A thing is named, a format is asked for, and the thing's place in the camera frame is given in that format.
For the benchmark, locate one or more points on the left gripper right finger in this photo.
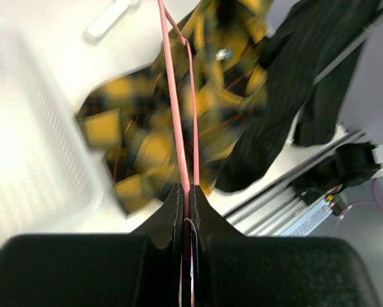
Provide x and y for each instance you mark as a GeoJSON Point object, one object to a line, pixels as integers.
{"type": "Point", "coordinates": [231, 269]}

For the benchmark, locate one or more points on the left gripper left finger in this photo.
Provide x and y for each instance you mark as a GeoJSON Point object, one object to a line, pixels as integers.
{"type": "Point", "coordinates": [141, 268]}

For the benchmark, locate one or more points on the yellow plaid shirt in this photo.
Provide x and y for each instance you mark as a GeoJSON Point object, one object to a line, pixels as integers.
{"type": "Point", "coordinates": [157, 127]}

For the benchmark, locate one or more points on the pink wire hanger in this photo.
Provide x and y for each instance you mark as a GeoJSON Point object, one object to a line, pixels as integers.
{"type": "Point", "coordinates": [187, 274]}

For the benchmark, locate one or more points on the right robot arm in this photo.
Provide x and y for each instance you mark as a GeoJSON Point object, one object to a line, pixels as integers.
{"type": "Point", "coordinates": [349, 165]}

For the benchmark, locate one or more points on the dark pinstripe shirt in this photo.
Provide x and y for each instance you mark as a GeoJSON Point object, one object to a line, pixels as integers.
{"type": "Point", "coordinates": [310, 37]}

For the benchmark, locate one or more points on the aluminium mounting rail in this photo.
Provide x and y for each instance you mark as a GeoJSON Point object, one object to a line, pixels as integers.
{"type": "Point", "coordinates": [281, 208]}

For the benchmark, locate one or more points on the white slotted cable duct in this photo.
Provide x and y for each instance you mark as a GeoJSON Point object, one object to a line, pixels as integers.
{"type": "Point", "coordinates": [309, 220]}

